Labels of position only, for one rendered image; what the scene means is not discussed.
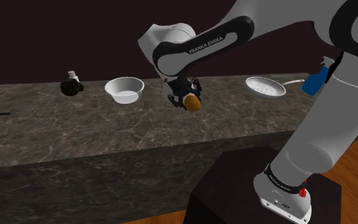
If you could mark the black bottle with white cap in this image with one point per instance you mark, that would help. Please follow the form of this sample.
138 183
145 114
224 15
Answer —
71 86

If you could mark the blue spray bottle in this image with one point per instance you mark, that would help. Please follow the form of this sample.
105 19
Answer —
315 81

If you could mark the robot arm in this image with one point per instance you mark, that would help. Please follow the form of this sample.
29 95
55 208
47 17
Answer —
327 118

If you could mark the silver frying pan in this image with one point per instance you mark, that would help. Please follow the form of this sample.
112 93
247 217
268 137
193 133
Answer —
265 87

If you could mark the white bowl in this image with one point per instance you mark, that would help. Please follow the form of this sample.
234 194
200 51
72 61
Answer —
124 89

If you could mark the dark robot stand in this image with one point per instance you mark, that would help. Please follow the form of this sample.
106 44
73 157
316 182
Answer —
228 186

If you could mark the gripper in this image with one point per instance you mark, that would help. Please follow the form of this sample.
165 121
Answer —
181 85

